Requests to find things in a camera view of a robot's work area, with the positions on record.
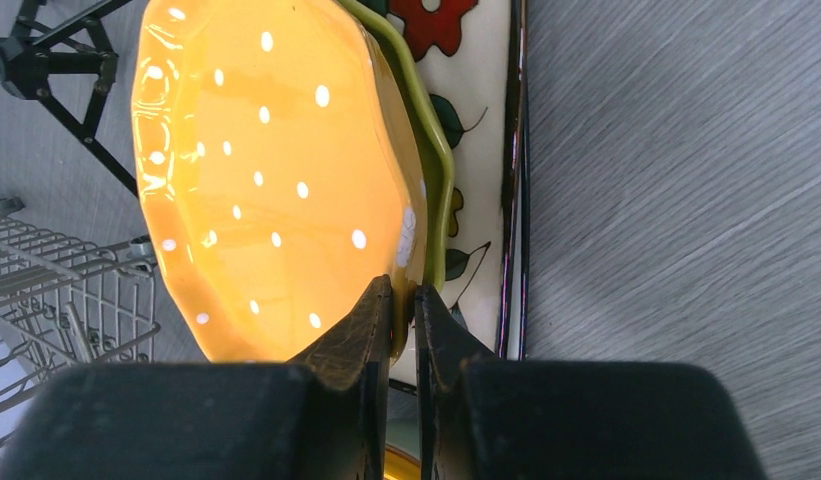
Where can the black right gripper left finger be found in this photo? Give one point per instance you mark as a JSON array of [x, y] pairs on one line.
[[320, 415]]

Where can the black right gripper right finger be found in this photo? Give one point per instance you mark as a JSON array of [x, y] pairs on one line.
[[484, 417]]

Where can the orange polka dot plate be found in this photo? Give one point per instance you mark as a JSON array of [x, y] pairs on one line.
[[277, 171]]

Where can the orange bowl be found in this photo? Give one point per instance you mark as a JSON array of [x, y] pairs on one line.
[[400, 465]]

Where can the square floral plate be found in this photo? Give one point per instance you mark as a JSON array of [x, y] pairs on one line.
[[471, 56]]

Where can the green polka dot plate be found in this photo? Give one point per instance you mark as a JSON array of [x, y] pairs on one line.
[[436, 155]]

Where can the grey wire dish rack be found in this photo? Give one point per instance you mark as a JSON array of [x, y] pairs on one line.
[[65, 301]]

